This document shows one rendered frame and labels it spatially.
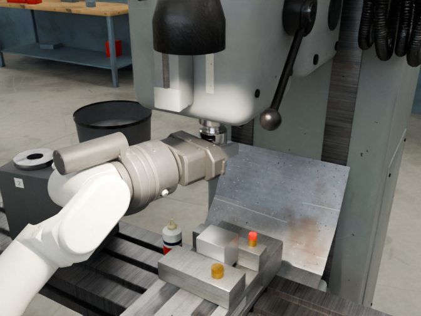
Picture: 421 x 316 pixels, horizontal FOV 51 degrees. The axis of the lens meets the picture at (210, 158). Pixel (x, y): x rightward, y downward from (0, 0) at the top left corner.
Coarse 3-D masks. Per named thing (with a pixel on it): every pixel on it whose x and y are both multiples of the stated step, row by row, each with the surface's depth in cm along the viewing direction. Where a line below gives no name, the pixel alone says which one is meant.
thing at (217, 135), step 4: (200, 128) 73; (204, 128) 73; (224, 128) 73; (200, 132) 72; (204, 132) 72; (208, 132) 72; (212, 132) 72; (216, 132) 72; (220, 132) 72; (224, 132) 72; (200, 136) 72; (204, 136) 72; (208, 136) 71; (212, 136) 71; (216, 136) 71; (220, 136) 72; (224, 136) 72
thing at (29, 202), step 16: (16, 160) 97; (32, 160) 100; (48, 160) 97; (0, 176) 96; (16, 176) 95; (32, 176) 93; (48, 176) 93; (16, 192) 97; (32, 192) 95; (16, 208) 99; (32, 208) 97; (48, 208) 95; (16, 224) 101; (32, 224) 99
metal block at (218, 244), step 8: (208, 232) 83; (216, 232) 83; (224, 232) 83; (232, 232) 83; (200, 240) 81; (208, 240) 80; (216, 240) 80; (224, 240) 80; (232, 240) 81; (200, 248) 82; (208, 248) 80; (216, 248) 79; (224, 248) 78; (232, 248) 82; (208, 256) 81; (216, 256) 80; (224, 256) 79; (232, 256) 82; (232, 264) 83
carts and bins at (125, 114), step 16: (80, 112) 278; (96, 112) 289; (112, 112) 294; (128, 112) 294; (144, 112) 287; (80, 128) 258; (96, 128) 251; (112, 128) 251; (128, 128) 255; (144, 128) 265; (128, 144) 260; (128, 208) 280; (144, 208) 289
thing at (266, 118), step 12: (288, 0) 61; (300, 0) 60; (312, 0) 63; (288, 12) 61; (300, 12) 61; (312, 12) 63; (288, 24) 62; (300, 24) 62; (312, 24) 65; (300, 36) 62; (288, 60) 61; (288, 72) 61; (276, 96) 60; (276, 108) 60; (264, 120) 59; (276, 120) 58
